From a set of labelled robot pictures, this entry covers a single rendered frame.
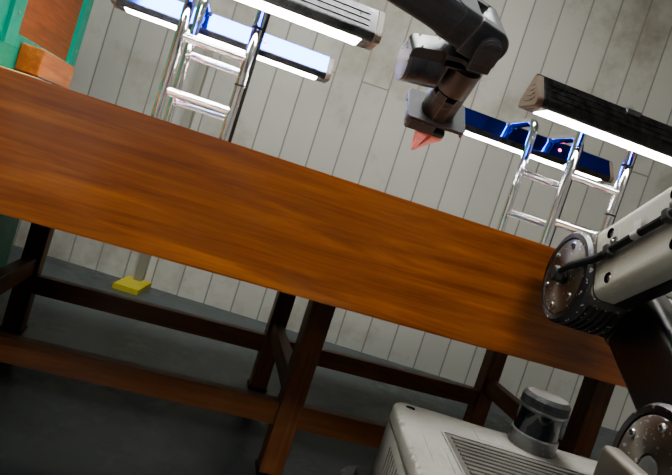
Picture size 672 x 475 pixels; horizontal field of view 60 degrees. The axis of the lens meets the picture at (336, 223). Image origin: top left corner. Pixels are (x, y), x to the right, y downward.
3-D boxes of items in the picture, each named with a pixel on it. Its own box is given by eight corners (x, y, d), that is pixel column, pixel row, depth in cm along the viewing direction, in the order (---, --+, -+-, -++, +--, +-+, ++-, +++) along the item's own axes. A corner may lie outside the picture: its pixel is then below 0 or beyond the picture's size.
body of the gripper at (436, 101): (405, 94, 99) (424, 62, 93) (460, 113, 101) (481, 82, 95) (403, 122, 96) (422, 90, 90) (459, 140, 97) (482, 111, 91)
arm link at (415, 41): (508, 46, 81) (494, 12, 87) (432, 26, 78) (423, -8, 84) (467, 111, 90) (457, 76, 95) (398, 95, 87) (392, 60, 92)
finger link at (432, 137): (389, 125, 106) (410, 89, 98) (425, 137, 107) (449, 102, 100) (386, 153, 102) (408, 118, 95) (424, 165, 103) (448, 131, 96)
